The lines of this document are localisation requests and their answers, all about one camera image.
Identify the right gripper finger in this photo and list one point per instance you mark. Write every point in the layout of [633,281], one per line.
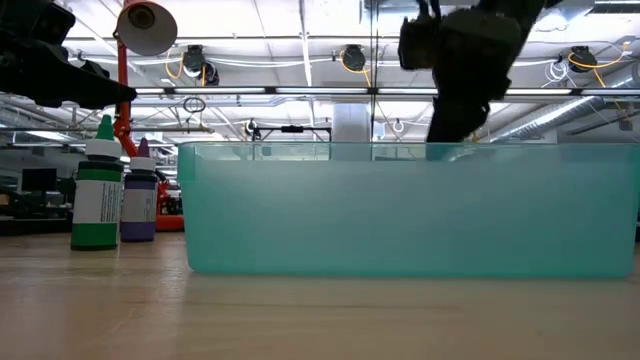
[439,142]
[460,115]

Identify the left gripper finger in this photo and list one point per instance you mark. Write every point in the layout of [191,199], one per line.
[60,56]
[75,90]

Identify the large green food coloring bottle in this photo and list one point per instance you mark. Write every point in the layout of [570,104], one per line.
[97,200]

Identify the large purple food coloring bottle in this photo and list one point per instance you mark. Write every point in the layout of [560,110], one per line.
[140,205]

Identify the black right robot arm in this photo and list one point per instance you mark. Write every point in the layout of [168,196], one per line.
[515,10]

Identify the teal translucent plastic bin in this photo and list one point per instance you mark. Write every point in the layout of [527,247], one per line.
[400,215]

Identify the red desk lamp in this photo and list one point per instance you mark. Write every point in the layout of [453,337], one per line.
[145,30]

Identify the black computer monitor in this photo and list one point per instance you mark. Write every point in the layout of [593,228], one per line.
[39,180]

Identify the black bar stand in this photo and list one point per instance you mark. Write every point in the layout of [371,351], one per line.
[292,129]

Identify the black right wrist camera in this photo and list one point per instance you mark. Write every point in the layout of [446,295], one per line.
[417,42]

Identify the silver ventilation duct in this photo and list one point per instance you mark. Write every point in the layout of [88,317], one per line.
[550,117]

